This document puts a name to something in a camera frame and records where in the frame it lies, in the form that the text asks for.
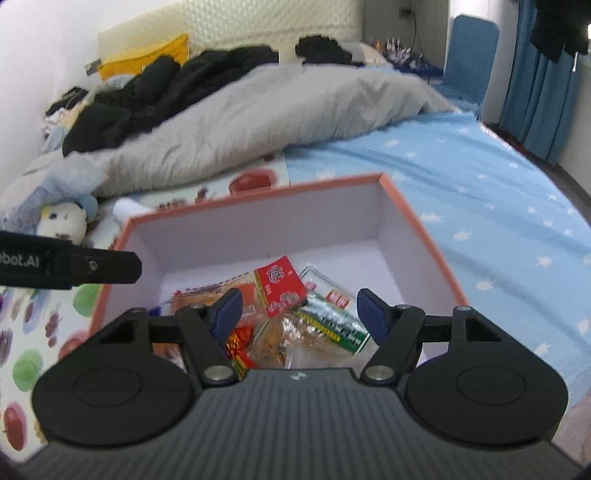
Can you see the blue curtain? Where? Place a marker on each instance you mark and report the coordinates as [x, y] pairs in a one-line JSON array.
[[531, 101]]

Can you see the white pillow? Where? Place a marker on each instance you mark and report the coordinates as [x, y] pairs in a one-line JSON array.
[[375, 55]]

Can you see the grey blanket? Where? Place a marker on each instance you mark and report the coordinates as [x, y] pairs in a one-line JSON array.
[[277, 115]]

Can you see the fruit printed sheet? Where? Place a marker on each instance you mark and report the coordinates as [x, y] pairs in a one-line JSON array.
[[27, 323]]

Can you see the red foil snack packet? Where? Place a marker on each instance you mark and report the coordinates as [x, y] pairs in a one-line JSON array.
[[240, 341]]

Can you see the cream quilted headboard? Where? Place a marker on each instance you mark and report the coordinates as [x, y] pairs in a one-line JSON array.
[[254, 23]]

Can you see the long brown red-label snack packet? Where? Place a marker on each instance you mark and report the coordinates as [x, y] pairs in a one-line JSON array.
[[277, 281]]

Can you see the green and white snack packet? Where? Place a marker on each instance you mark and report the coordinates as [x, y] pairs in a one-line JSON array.
[[332, 318]]

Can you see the grey wall fitting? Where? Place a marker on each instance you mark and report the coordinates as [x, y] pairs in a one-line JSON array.
[[92, 67]]

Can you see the clear dried meat packet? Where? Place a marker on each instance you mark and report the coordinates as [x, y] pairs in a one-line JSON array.
[[277, 341]]

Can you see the yellow pillow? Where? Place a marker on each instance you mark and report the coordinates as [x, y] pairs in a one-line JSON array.
[[134, 57]]

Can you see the wall socket with charger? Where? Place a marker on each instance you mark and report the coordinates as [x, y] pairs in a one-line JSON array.
[[405, 12]]

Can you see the pile of clothes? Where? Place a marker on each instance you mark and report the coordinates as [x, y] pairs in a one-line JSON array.
[[69, 97]]

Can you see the dark hanging garment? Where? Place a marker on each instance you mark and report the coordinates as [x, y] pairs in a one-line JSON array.
[[554, 32]]

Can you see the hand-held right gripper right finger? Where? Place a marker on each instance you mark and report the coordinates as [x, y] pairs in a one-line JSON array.
[[374, 318]]

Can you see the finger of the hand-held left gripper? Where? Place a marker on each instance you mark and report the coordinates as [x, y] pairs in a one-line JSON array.
[[111, 267]]

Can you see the white and blue plush toy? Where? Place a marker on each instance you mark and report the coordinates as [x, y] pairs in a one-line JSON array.
[[64, 221]]

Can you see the white spray bottle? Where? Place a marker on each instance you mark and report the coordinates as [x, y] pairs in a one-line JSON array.
[[129, 210]]

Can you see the pink cardboard box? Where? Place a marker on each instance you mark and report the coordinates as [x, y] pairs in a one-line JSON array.
[[277, 217]]

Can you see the blue star bed sheet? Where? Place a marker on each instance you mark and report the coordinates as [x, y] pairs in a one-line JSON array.
[[485, 207]]

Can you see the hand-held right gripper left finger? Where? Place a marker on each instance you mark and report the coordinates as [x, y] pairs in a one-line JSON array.
[[226, 314]]

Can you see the row of small bottles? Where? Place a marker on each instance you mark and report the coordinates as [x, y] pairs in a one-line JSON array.
[[397, 46]]

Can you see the black jacket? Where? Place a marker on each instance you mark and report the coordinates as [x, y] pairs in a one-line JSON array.
[[138, 97]]

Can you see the blue chair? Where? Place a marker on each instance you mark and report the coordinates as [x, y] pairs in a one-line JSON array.
[[471, 50]]

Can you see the black clothing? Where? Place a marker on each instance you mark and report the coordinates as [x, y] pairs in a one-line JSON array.
[[323, 48]]

